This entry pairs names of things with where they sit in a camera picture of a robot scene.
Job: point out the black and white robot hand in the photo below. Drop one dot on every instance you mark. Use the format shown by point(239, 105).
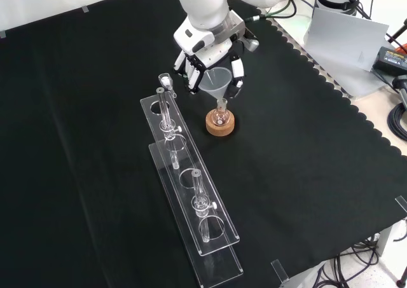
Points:
point(197, 41)

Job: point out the translucent plastic funnel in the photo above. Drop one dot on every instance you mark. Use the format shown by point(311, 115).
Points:
point(213, 81)

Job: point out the small round-bottom glass flask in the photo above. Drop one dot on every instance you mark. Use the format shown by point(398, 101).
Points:
point(220, 118)

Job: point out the clear acrylic funnel stand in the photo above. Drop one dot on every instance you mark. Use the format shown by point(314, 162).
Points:
point(184, 199)

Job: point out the grey tape piece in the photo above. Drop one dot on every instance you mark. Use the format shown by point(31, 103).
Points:
point(2, 33)
point(86, 9)

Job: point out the black cloth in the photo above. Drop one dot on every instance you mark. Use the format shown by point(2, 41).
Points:
point(286, 173)

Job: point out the grey metal mounting plate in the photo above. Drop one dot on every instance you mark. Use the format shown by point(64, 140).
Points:
point(359, 84)

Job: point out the black power adapter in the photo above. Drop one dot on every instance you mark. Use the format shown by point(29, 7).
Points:
point(391, 59)

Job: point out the clear acrylic cloth clip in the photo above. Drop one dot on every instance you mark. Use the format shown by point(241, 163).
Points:
point(280, 270)
point(402, 203)

